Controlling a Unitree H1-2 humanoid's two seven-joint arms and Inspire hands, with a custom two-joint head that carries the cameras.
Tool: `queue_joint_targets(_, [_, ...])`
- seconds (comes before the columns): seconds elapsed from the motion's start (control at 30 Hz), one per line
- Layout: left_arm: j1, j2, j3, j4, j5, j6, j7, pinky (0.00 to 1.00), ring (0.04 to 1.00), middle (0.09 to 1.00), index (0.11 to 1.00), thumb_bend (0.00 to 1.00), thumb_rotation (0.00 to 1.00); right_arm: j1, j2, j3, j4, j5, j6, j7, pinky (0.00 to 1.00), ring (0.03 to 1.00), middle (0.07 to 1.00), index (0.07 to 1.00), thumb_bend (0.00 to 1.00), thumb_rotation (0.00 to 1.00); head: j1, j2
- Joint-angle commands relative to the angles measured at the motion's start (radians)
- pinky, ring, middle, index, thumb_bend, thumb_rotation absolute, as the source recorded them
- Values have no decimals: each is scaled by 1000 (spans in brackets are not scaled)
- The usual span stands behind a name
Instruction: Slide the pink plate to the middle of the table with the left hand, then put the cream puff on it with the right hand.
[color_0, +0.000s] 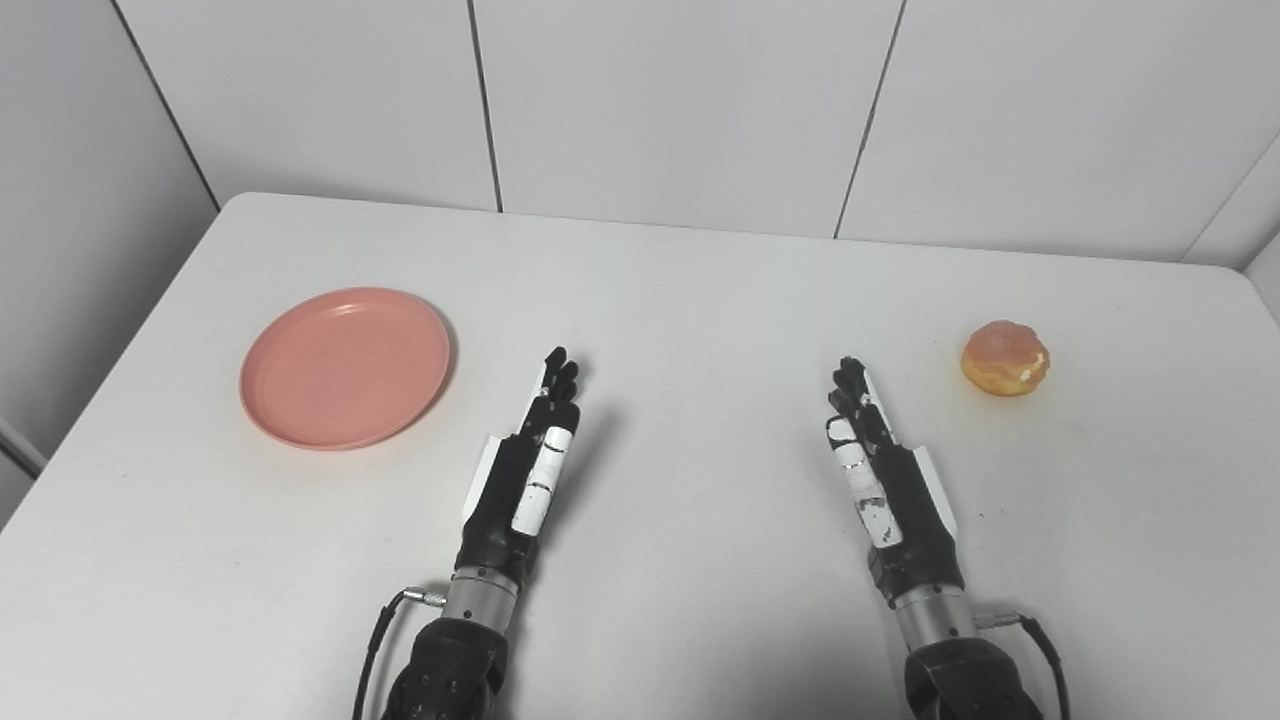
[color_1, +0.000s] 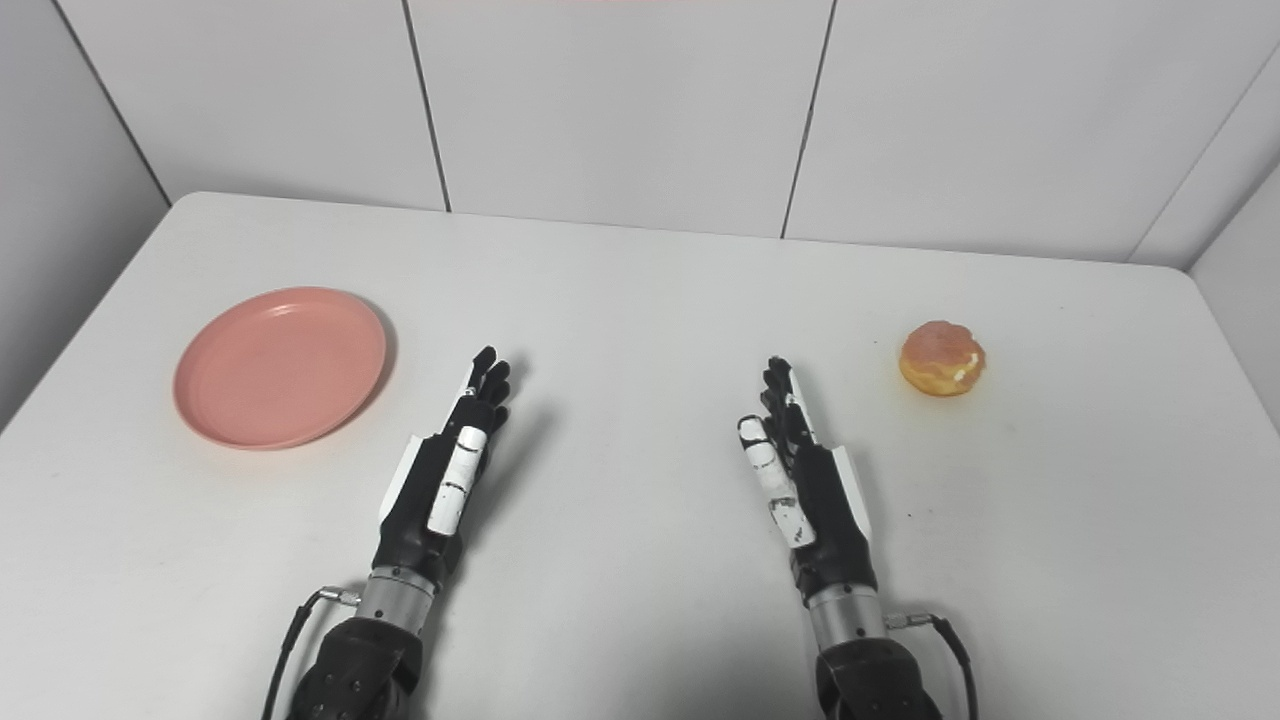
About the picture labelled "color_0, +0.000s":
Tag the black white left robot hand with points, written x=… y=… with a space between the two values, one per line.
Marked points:
x=500 y=500

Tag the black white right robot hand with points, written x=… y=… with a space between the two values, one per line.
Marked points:
x=915 y=520

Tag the glazed cream puff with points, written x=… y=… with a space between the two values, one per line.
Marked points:
x=1004 y=358

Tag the pink round plate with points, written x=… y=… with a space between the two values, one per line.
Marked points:
x=345 y=368

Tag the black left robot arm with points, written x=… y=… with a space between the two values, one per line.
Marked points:
x=450 y=670

